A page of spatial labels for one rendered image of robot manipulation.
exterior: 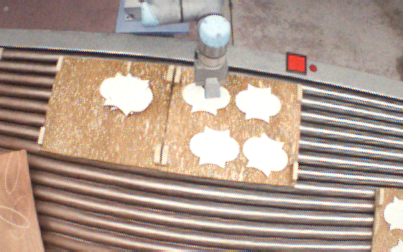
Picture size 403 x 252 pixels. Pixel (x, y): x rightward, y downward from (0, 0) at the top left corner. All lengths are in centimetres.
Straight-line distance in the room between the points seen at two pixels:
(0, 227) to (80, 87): 58
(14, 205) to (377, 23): 256
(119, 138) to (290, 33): 162
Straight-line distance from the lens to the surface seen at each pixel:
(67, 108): 168
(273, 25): 300
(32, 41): 189
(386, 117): 183
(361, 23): 324
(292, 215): 159
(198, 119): 163
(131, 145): 160
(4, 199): 152
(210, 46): 134
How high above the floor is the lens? 242
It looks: 66 degrees down
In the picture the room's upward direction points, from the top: 8 degrees clockwise
